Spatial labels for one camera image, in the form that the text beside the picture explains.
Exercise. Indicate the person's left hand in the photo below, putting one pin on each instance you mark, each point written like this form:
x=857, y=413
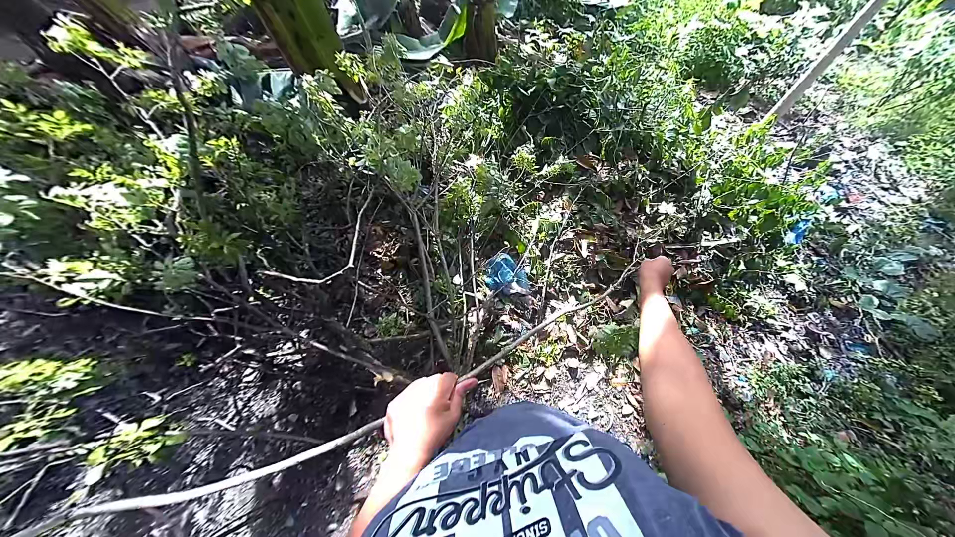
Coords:
x=419, y=415

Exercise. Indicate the person's right hand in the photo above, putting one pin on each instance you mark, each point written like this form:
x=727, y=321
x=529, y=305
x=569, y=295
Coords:
x=656, y=274

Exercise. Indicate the person's left fingers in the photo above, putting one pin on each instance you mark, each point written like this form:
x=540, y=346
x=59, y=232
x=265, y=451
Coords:
x=446, y=381

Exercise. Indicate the person's right fingers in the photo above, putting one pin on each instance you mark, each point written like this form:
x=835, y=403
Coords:
x=653, y=262

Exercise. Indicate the person's left thumb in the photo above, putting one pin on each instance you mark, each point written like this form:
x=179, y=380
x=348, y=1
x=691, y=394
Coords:
x=466, y=386

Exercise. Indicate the long thin pale branch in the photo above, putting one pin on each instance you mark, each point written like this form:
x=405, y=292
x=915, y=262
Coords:
x=281, y=465

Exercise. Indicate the person's right forearm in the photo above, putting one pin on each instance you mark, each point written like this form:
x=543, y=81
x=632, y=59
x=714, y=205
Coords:
x=690, y=403

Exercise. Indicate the person's left forearm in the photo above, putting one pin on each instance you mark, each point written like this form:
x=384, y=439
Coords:
x=391, y=477

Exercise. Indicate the person's body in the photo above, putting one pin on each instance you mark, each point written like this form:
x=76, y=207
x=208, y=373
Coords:
x=522, y=477

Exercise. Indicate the crumpled blue plastic bag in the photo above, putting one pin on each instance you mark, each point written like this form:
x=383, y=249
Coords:
x=506, y=274

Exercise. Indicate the litter of dry leaves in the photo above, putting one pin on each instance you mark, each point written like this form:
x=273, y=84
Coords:
x=589, y=388

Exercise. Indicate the bright blue plastic scrap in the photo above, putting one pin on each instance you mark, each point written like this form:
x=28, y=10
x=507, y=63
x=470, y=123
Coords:
x=797, y=230

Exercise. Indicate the crooked bare twig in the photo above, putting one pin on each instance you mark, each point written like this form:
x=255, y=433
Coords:
x=328, y=277

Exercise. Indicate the dense green undergrowth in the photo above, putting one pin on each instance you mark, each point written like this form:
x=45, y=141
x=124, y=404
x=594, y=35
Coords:
x=612, y=97

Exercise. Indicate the small turquoise plastic scrap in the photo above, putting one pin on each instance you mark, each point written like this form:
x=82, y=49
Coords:
x=828, y=195

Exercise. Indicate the leafy shrub with thin branches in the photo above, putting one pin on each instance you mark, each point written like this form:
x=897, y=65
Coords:
x=395, y=168

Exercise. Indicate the straight grey wooden pole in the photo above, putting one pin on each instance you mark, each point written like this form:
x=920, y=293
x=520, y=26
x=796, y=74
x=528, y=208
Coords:
x=824, y=62

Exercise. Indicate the low broad-leaved green plants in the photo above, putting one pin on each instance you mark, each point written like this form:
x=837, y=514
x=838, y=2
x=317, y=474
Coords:
x=843, y=462

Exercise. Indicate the brown plant trunk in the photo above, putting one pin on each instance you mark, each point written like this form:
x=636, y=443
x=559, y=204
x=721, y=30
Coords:
x=481, y=31

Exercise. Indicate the broad green banana leaf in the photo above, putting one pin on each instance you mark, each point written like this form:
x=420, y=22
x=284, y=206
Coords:
x=440, y=45

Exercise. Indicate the thick green banana stem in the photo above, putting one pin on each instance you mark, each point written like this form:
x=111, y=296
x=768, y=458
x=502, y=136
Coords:
x=307, y=36

